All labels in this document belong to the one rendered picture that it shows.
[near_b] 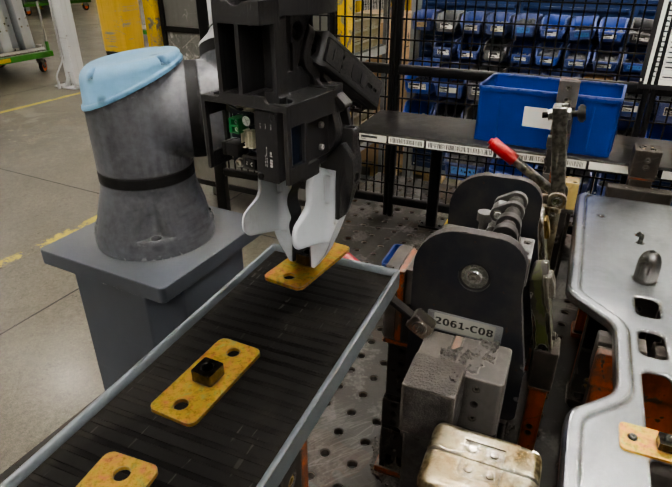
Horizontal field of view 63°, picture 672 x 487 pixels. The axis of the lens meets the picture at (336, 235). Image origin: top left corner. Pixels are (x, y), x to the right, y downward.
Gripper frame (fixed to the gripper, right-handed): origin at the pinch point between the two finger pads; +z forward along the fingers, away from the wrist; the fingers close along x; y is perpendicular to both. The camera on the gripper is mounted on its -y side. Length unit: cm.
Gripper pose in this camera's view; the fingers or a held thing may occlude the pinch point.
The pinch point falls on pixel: (308, 245)
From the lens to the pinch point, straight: 46.8
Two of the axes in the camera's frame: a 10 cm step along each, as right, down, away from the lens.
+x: 8.6, 2.3, -4.5
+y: -5.1, 3.9, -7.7
